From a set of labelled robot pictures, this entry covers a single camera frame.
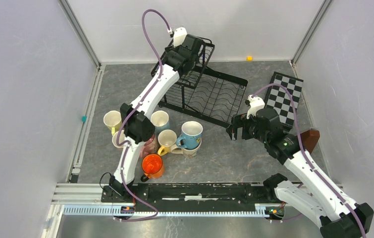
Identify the pink speckled mug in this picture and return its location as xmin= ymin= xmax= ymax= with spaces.
xmin=139 ymin=134 xmax=159 ymax=159

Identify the black wire dish rack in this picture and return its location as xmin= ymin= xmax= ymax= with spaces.
xmin=158 ymin=38 xmax=248 ymax=128

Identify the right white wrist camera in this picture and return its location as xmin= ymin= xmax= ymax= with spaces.
xmin=245 ymin=95 xmax=265 ymax=119

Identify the yellow mug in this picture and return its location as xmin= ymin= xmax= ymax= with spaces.
xmin=158 ymin=129 xmax=178 ymax=156

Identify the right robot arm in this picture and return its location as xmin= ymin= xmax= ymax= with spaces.
xmin=226 ymin=108 xmax=374 ymax=238

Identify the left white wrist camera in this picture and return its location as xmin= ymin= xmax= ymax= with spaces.
xmin=172 ymin=27 xmax=187 ymax=47

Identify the yellow-green faceted mug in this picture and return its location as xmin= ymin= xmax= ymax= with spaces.
xmin=103 ymin=110 xmax=122 ymax=136

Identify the blue ribbed mug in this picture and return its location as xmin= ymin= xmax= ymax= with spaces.
xmin=175 ymin=121 xmax=203 ymax=150

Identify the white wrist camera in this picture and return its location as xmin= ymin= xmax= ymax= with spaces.
xmin=245 ymin=95 xmax=265 ymax=119
xmin=172 ymin=27 xmax=187 ymax=47

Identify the light blue faceted mug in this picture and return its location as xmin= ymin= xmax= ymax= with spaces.
xmin=150 ymin=110 xmax=170 ymax=136

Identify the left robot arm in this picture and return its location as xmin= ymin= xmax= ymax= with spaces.
xmin=109 ymin=34 xmax=204 ymax=202

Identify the checkerboard calibration board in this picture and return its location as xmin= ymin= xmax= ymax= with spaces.
xmin=264 ymin=71 xmax=304 ymax=131

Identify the pink faceted mug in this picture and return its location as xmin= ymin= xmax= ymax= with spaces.
xmin=111 ymin=129 xmax=125 ymax=150

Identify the white patterned mug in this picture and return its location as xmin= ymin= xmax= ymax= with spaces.
xmin=170 ymin=142 xmax=202 ymax=159

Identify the orange cup rack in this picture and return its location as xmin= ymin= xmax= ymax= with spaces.
xmin=140 ymin=154 xmax=164 ymax=182

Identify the brown wooden stand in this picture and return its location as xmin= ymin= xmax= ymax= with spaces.
xmin=300 ymin=129 xmax=320 ymax=154

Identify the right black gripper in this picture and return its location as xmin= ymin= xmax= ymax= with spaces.
xmin=226 ymin=113 xmax=269 ymax=144

